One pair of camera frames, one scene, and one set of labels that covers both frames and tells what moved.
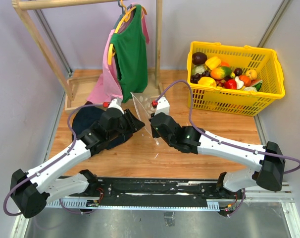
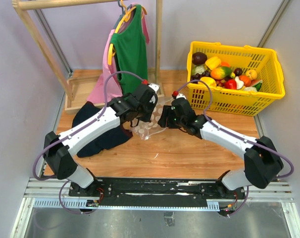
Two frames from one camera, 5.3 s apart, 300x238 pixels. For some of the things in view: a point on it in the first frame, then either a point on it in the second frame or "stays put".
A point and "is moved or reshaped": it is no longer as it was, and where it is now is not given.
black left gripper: (127, 117) → (152, 104)
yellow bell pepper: (207, 81) stays put
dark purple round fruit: (199, 58) stays put
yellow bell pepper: (213, 62) stays put
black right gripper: (156, 135) → (165, 120)
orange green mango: (221, 73) stays put
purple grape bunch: (194, 78) stays put
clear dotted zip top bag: (143, 108) is moved or reshaped
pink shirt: (107, 87) stays put
